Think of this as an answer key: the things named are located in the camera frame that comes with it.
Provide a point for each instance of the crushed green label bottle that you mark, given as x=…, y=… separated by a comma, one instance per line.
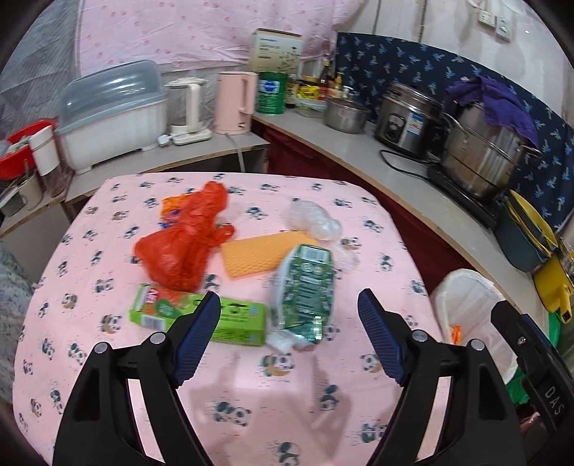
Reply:
x=305, y=286

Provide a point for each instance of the pink electric kettle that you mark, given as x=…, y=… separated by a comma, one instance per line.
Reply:
x=231, y=103

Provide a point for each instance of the white power plug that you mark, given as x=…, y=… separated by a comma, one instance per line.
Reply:
x=165, y=140

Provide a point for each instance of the dark jar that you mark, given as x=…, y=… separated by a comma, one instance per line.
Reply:
x=292, y=92

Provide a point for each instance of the purple cloth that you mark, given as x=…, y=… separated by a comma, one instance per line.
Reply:
x=497, y=98

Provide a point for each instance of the orange snack wrapper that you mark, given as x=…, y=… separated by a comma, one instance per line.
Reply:
x=170, y=208
x=458, y=334

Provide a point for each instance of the white dish box grey lid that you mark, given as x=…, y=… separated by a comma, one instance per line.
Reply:
x=107, y=116

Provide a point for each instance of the large steel steamer pot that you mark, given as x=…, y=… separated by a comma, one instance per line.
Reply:
x=486, y=157

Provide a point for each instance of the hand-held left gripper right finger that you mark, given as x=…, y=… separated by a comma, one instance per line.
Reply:
x=379, y=340

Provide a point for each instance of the pink dotted curtain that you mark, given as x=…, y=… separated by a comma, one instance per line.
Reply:
x=202, y=31

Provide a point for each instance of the yellow label jar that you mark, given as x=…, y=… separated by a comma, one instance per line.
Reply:
x=308, y=92

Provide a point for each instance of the stacked blue yellow basins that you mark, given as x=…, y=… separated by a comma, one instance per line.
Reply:
x=520, y=237

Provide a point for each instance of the steel rice cooker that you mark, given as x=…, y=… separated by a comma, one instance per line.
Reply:
x=403, y=121

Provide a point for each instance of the orange foam net sleeve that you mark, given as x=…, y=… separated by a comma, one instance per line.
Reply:
x=251, y=257

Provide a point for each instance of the green cardboard box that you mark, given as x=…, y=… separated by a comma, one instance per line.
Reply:
x=152, y=309

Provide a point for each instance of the white glass kettle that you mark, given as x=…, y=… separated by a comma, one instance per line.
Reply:
x=186, y=107

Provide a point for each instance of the white tall cup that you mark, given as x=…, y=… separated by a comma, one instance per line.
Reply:
x=47, y=152

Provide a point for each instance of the green tin can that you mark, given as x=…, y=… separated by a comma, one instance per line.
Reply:
x=271, y=94

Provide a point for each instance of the amber sauce bottle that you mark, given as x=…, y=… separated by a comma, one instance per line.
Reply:
x=339, y=85

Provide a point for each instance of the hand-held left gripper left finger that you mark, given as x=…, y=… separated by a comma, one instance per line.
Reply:
x=197, y=340

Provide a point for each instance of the white lined trash bin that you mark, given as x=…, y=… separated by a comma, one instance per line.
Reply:
x=471, y=300

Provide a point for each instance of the blue leaf print cloth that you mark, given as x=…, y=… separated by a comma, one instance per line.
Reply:
x=394, y=62

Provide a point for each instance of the clear food container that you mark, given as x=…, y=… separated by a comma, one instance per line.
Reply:
x=311, y=107

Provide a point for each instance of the red plastic bowl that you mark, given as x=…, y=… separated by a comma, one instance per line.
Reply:
x=18, y=163

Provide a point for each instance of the grey plastic sheet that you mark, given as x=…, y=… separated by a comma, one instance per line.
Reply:
x=36, y=76

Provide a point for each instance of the small grey cup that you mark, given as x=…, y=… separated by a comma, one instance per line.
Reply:
x=22, y=197

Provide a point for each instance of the red plastic bag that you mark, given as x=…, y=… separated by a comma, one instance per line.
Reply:
x=179, y=251

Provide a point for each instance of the white wall socket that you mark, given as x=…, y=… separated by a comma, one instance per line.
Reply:
x=503, y=27
x=486, y=18

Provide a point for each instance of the yellow enamel pot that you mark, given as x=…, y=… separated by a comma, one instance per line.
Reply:
x=554, y=282

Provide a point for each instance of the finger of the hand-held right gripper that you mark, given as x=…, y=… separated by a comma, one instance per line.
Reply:
x=522, y=336

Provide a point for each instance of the dark sauce bottle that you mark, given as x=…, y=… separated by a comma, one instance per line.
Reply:
x=326, y=71

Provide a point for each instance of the white carton box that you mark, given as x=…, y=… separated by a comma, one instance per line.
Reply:
x=273, y=51

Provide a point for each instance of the clear plastic bag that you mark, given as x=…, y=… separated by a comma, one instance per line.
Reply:
x=314, y=222

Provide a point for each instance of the small steel pot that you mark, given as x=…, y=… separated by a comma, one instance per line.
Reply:
x=345, y=116

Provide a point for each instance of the black induction cooker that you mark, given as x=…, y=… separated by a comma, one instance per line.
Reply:
x=466, y=201

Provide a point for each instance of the pink panda print tablecloth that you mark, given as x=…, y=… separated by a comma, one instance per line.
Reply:
x=278, y=403

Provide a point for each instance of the grey floral blanket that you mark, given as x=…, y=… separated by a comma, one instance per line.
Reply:
x=11, y=291

